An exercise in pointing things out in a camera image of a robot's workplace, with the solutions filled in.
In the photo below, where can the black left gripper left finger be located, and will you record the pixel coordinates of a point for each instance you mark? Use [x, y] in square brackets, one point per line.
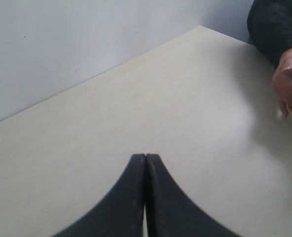
[120, 213]

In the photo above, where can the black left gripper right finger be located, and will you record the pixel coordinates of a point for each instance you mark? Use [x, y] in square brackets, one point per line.
[170, 212]

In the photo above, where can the black sleeved forearm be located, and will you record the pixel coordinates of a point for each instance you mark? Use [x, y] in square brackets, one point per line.
[269, 25]

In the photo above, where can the person's open bare hand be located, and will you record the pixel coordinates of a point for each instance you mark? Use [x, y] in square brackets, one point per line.
[282, 82]

